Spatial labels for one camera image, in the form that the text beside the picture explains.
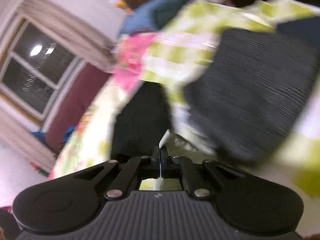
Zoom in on window with white frame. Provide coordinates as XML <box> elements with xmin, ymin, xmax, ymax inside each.
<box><xmin>1</xmin><ymin>15</ymin><xmax>82</xmax><ymax>122</ymax></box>

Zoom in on green checkered bed sheet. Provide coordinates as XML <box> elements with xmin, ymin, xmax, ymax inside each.
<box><xmin>47</xmin><ymin>0</ymin><xmax>320</xmax><ymax>199</ymax></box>

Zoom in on light green pants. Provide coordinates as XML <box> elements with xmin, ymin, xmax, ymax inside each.
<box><xmin>139</xmin><ymin>130</ymin><xmax>216</xmax><ymax>191</ymax></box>

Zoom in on black folded garment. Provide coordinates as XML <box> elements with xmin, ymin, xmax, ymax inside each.
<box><xmin>111</xmin><ymin>82</ymin><xmax>172</xmax><ymax>163</ymax></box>

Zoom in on blue pillow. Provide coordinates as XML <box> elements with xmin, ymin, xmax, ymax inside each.
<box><xmin>117</xmin><ymin>0</ymin><xmax>190</xmax><ymax>38</ymax></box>

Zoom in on dark grey folded pants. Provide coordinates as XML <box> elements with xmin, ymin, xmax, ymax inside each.
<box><xmin>183</xmin><ymin>29</ymin><xmax>319</xmax><ymax>165</ymax></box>

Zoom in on beige curtain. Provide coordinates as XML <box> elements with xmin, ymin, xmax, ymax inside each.
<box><xmin>1</xmin><ymin>107</ymin><xmax>56</xmax><ymax>173</ymax></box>
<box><xmin>17</xmin><ymin>0</ymin><xmax>115</xmax><ymax>73</ymax></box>

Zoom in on pink floral blanket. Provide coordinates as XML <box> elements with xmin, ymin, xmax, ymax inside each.
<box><xmin>113</xmin><ymin>32</ymin><xmax>158</xmax><ymax>93</ymax></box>

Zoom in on beige left curtain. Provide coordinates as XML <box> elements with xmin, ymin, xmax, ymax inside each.
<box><xmin>1</xmin><ymin>107</ymin><xmax>56</xmax><ymax>173</ymax></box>

